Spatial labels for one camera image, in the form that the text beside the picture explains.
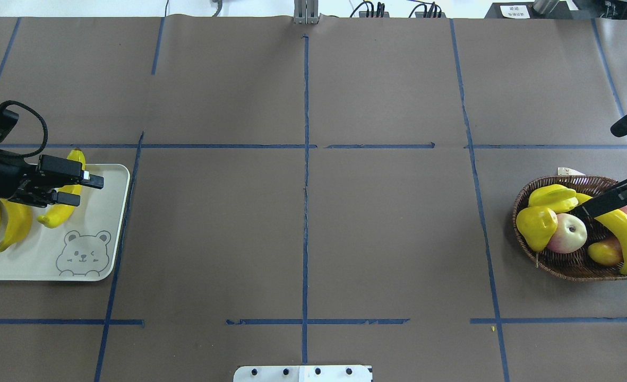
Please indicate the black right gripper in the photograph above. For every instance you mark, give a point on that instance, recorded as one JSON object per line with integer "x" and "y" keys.
{"x": 610, "y": 200}

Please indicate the yellow banana with dark tip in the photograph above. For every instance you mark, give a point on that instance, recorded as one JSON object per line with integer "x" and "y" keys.
{"x": 58, "y": 214}

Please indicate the deep yellow banana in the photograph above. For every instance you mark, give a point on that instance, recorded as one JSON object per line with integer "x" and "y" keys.
{"x": 19, "y": 223}

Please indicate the brown wicker fruit basket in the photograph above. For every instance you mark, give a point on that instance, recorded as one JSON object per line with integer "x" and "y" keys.
{"x": 577, "y": 265}

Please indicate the small peach fruit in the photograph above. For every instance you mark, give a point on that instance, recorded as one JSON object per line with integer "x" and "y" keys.
{"x": 607, "y": 252}

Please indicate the yellow star fruit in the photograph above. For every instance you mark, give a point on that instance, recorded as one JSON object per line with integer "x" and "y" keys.
{"x": 556, "y": 197}

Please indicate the white rectangular bear tray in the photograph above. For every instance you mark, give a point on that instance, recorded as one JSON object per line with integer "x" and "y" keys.
{"x": 85, "y": 247}

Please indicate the paper price tag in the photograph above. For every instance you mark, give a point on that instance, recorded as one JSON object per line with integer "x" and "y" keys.
{"x": 565, "y": 171}

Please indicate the pale green red apple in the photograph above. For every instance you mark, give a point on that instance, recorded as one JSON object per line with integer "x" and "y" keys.
{"x": 570, "y": 235}

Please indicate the yellow pear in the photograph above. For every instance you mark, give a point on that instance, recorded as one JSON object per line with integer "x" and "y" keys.
{"x": 537, "y": 224}

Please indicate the grey power strip right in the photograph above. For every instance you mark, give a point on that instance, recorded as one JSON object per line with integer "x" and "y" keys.
{"x": 425, "y": 13}

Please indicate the grey power strip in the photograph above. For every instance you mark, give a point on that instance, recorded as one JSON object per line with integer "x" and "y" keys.
{"x": 368, "y": 14}
{"x": 425, "y": 13}

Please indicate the grey power strip left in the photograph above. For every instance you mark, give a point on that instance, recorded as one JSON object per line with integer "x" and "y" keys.
{"x": 368, "y": 14}

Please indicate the aluminium frame post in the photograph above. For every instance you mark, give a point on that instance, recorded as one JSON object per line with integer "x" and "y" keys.
{"x": 306, "y": 12}

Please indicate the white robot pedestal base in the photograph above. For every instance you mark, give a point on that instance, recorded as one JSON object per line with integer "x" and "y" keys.
{"x": 335, "y": 372}

